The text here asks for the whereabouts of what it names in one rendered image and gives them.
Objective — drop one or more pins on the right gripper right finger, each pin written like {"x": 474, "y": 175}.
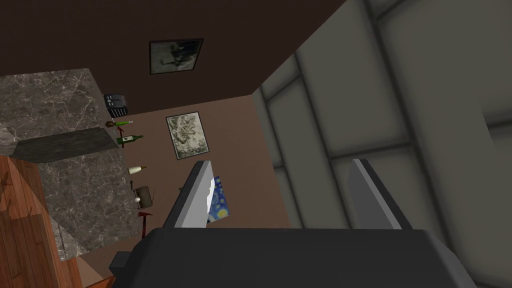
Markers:
{"x": 370, "y": 200}

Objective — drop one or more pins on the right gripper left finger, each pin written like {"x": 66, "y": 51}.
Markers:
{"x": 194, "y": 202}

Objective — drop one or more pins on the blue starry painting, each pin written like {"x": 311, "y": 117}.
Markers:
{"x": 220, "y": 200}

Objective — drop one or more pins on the cream white bottle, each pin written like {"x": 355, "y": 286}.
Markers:
{"x": 136, "y": 169}

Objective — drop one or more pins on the pale grey framed picture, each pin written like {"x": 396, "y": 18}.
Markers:
{"x": 186, "y": 135}

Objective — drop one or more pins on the green wine bottle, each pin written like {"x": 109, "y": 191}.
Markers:
{"x": 128, "y": 138}

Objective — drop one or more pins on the slim green bottle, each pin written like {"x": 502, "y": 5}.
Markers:
{"x": 120, "y": 124}

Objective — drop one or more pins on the black toaster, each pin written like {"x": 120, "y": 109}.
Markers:
{"x": 115, "y": 104}

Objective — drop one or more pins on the dark framed picture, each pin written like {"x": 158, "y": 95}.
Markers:
{"x": 175, "y": 56}

